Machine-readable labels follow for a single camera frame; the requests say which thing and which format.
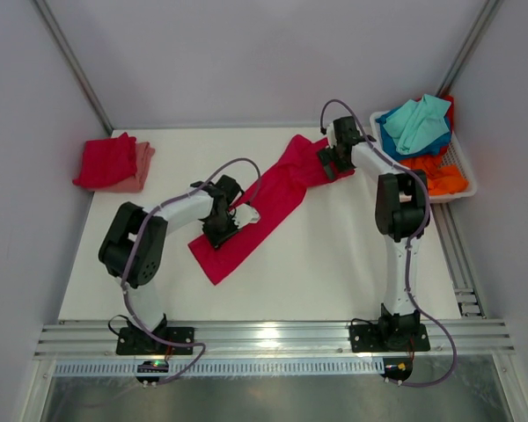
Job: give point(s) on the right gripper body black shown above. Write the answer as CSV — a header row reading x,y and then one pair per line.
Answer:
x,y
343,165

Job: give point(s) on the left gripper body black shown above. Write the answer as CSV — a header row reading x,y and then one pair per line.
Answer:
x,y
216,227

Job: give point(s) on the magenta t shirt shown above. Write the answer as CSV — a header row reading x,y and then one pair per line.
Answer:
x,y
281,190

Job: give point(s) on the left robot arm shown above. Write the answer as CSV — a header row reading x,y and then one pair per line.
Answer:
x,y
133,247

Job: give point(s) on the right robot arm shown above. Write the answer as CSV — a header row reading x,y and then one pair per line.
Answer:
x,y
401,215

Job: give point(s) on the blue t shirt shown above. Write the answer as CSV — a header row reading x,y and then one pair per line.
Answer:
x,y
377,121

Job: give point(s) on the turquoise t shirt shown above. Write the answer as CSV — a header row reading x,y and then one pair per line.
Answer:
x,y
417,123

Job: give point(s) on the orange t shirt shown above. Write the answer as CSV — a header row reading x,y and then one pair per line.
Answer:
x,y
442,179

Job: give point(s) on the folded salmon pink t shirt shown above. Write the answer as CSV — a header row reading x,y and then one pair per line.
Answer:
x,y
136,182

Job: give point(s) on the white plastic basket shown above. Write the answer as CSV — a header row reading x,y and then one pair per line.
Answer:
x,y
454,155

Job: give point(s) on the red t shirt in basket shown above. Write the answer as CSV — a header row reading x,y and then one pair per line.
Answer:
x,y
451,110

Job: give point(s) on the folded red t shirt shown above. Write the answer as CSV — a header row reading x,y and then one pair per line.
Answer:
x,y
106,162

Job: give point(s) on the left black connector board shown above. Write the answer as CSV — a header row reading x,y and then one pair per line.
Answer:
x,y
151,372

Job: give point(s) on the black connector board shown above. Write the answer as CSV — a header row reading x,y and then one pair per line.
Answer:
x,y
397,371
151,372

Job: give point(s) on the right black connector board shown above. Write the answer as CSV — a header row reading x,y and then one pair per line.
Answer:
x,y
397,371

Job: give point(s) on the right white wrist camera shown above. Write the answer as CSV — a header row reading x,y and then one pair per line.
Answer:
x,y
329,134

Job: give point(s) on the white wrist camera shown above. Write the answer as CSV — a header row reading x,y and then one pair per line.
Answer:
x,y
329,134
244,215

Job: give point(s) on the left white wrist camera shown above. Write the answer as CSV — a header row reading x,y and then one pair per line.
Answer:
x,y
244,215

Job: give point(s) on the aluminium front rail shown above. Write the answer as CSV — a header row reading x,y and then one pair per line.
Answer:
x,y
80,340

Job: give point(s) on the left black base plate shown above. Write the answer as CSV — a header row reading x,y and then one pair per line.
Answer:
x,y
177,341

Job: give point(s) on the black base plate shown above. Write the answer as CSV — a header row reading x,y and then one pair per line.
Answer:
x,y
370,337
177,341

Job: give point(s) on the slotted white cable duct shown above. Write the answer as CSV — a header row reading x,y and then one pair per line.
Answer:
x,y
206,367

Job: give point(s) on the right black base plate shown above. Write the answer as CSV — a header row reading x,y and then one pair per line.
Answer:
x,y
370,337

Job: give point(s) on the right aluminium corner post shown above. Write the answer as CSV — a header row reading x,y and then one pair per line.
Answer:
x,y
474,36

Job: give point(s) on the aluminium corner post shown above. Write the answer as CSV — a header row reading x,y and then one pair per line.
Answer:
x,y
62,43
474,36

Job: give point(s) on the left aluminium corner post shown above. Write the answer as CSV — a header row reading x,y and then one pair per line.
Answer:
x,y
62,43

